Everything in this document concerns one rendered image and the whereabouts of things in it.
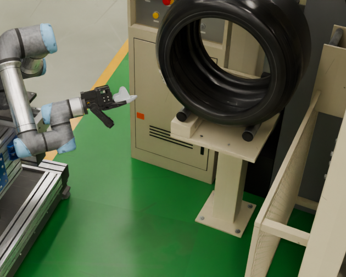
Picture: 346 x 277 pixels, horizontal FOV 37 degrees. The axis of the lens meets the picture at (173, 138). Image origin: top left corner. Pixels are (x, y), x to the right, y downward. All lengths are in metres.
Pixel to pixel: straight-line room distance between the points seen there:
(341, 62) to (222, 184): 0.97
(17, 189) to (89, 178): 0.51
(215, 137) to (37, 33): 0.81
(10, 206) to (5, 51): 0.99
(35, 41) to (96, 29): 2.78
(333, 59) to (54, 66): 2.66
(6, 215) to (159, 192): 0.88
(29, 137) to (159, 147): 1.29
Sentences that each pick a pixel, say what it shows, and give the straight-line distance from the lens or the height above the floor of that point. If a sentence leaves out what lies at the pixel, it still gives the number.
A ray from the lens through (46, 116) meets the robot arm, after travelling 1.98.
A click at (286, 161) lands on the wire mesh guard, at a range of 1.76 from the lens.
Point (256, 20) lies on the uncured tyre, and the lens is 1.76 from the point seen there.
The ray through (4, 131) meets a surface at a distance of 2.53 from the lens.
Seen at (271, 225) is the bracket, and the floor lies 0.98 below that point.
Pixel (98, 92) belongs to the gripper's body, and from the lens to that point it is 1.96.
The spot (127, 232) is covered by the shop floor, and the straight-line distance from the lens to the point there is 2.82.
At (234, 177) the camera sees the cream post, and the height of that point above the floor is 0.34.
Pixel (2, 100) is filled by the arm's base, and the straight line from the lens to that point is 2.50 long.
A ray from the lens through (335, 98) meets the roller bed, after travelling 2.17.
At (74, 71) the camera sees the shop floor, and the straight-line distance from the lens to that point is 4.17.
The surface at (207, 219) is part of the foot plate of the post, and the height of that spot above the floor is 0.01.
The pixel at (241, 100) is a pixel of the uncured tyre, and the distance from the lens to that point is 2.19.
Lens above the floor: 2.11
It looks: 38 degrees down
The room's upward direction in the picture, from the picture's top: 2 degrees clockwise
